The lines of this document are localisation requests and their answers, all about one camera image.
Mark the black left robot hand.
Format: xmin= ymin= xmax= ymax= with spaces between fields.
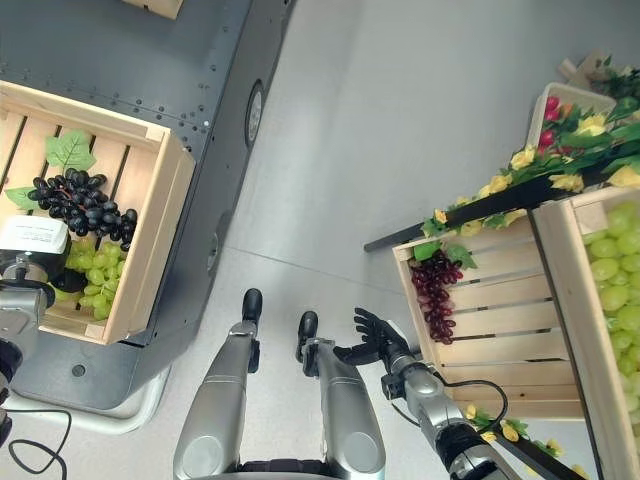
xmin=0 ymin=214 xmax=87 ymax=295

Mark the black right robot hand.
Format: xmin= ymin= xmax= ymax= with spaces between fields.
xmin=332 ymin=306 xmax=415 ymax=372

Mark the small green grape bunch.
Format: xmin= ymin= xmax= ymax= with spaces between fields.
xmin=53 ymin=238 xmax=127 ymax=321

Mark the small green grape leaf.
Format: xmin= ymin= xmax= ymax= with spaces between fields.
xmin=3 ymin=185 xmax=41 ymax=211

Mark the black grape bunch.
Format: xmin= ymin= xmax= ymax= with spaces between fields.
xmin=27 ymin=167 xmax=139 ymax=252

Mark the red grape bunch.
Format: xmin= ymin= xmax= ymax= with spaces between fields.
xmin=409 ymin=240 xmax=477 ymax=347

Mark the silver right robot leg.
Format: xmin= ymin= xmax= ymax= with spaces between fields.
xmin=299 ymin=337 xmax=387 ymax=480

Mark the silver robot leg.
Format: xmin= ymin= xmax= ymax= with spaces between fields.
xmin=299 ymin=337 xmax=387 ymax=480
xmin=172 ymin=319 xmax=262 ymax=480

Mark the dark right robot foot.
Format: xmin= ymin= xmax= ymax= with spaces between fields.
xmin=297 ymin=310 xmax=320 ymax=351

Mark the dark robot foot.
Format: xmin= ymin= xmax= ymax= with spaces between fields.
xmin=241 ymin=287 xmax=264 ymax=324
xmin=297 ymin=310 xmax=320 ymax=351

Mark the large green grape leaf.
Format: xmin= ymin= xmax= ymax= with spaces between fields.
xmin=44 ymin=129 xmax=98 ymax=172

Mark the wooden crate with dark grapes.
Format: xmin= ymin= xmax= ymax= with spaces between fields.
xmin=0 ymin=79 xmax=197 ymax=347

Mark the wooden crate with red grapes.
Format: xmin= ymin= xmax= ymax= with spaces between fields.
xmin=391 ymin=213 xmax=590 ymax=422

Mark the dark left robot foot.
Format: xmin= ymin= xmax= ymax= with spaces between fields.
xmin=241 ymin=287 xmax=264 ymax=324

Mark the short yellow flower garland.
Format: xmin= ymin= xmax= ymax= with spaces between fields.
xmin=462 ymin=402 xmax=592 ymax=480

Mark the black robot pelvis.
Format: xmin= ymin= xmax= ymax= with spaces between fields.
xmin=233 ymin=458 xmax=332 ymax=480

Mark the silver left robot leg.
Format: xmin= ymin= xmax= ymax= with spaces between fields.
xmin=172 ymin=319 xmax=262 ymax=480

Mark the wooden crate full of grapes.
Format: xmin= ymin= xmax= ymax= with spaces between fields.
xmin=530 ymin=185 xmax=640 ymax=480

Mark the white cart bumper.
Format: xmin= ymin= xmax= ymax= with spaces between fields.
xmin=7 ymin=367 xmax=174 ymax=435

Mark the grey metal cart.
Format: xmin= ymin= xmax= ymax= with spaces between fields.
xmin=0 ymin=0 xmax=297 ymax=417

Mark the green grape pile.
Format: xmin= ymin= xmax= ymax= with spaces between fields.
xmin=581 ymin=198 xmax=640 ymax=419

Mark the long yellow flower garland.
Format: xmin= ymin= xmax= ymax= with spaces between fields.
xmin=421 ymin=94 xmax=640 ymax=239

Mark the black round cart disc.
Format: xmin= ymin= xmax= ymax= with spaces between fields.
xmin=243 ymin=77 xmax=266 ymax=149

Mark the light wooden crate corner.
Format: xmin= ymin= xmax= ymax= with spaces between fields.
xmin=121 ymin=0 xmax=186 ymax=21

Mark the wooden board stand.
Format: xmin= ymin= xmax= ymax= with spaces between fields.
xmin=557 ymin=48 xmax=619 ymax=89

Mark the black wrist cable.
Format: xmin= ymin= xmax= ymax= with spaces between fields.
xmin=439 ymin=378 xmax=510 ymax=431

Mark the black cable loop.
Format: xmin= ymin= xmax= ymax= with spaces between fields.
xmin=0 ymin=408 xmax=74 ymax=480

